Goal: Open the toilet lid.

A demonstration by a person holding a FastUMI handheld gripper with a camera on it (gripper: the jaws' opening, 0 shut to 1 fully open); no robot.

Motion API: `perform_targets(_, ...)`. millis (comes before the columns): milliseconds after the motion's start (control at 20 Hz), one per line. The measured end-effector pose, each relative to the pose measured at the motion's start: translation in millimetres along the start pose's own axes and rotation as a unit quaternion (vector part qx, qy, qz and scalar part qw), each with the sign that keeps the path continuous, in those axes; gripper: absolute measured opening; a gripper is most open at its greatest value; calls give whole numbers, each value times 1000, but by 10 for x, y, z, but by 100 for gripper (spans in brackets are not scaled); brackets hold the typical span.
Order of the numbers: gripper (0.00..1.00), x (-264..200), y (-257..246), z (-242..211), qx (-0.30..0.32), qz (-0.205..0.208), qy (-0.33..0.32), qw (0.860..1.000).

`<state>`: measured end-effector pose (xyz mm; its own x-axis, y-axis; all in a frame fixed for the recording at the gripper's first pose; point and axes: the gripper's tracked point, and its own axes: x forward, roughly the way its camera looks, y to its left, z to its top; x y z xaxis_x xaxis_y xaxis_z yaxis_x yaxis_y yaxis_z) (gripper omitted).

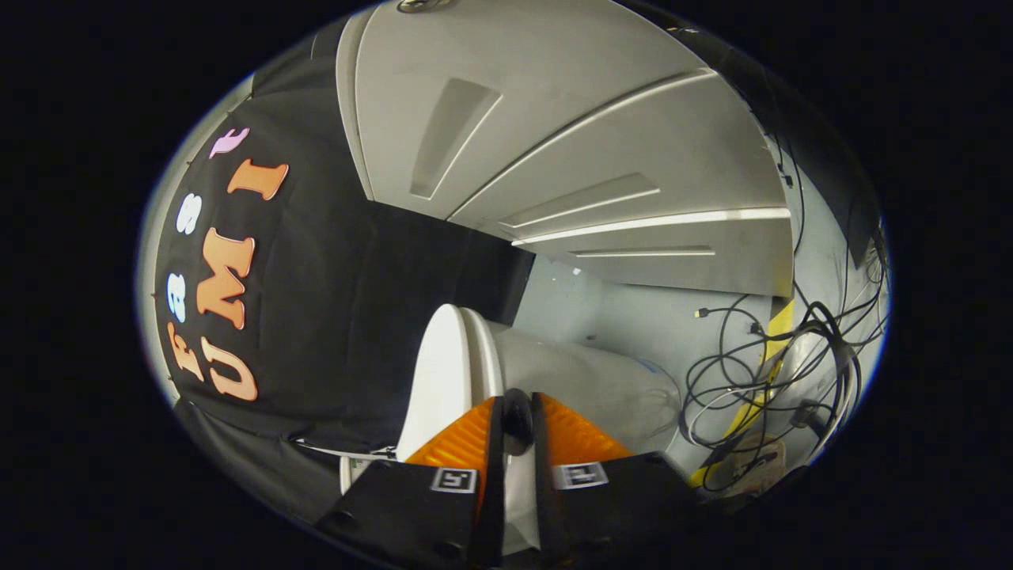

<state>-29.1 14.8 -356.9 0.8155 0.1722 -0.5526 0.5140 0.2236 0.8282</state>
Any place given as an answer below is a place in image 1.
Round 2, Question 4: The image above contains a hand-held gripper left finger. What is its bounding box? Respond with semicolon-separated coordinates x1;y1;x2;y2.
313;394;509;569

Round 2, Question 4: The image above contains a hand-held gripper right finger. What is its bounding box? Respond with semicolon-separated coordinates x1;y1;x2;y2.
529;392;711;567

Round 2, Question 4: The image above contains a white toilet lid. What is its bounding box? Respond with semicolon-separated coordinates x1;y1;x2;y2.
395;303;547;557

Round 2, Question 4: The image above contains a white toilet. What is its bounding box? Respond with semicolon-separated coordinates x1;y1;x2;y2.
340;305;683;557

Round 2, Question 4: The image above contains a black backdrop cloth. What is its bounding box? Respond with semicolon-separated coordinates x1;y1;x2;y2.
150;0;884;527

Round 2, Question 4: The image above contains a yellow floor tape strip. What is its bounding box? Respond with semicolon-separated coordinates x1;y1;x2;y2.
687;298;795;489

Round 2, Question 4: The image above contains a white drawer cabinet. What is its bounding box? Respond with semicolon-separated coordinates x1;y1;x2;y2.
336;0;795;298

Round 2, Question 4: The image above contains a tangle of black cables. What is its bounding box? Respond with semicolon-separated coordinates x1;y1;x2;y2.
679;79;889;496

